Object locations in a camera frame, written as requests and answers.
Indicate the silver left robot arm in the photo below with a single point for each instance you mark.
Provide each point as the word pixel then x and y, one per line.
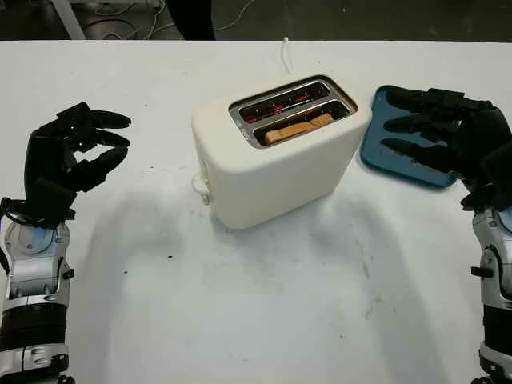
pixel 36 264

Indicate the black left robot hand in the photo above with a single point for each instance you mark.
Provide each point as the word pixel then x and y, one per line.
pixel 48 156

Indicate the white two-slot toaster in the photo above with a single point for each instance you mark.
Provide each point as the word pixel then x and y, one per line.
pixel 280 188

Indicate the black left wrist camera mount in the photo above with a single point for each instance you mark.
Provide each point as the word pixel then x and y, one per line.
pixel 56 200

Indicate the brown toast slice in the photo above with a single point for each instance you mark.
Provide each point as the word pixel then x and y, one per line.
pixel 298 129

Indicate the blue rectangular tray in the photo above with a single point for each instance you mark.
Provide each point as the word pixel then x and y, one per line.
pixel 380 164

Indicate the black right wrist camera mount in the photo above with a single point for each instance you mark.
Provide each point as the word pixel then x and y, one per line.
pixel 500 168

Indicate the person body dark trousers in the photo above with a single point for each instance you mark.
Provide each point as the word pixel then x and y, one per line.
pixel 192 20

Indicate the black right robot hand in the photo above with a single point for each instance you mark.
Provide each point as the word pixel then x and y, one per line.
pixel 480 132

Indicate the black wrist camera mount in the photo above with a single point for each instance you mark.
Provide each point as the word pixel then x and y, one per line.
pixel 56 200
pixel 500 168

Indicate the white metal table frame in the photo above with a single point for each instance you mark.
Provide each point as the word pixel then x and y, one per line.
pixel 66 20

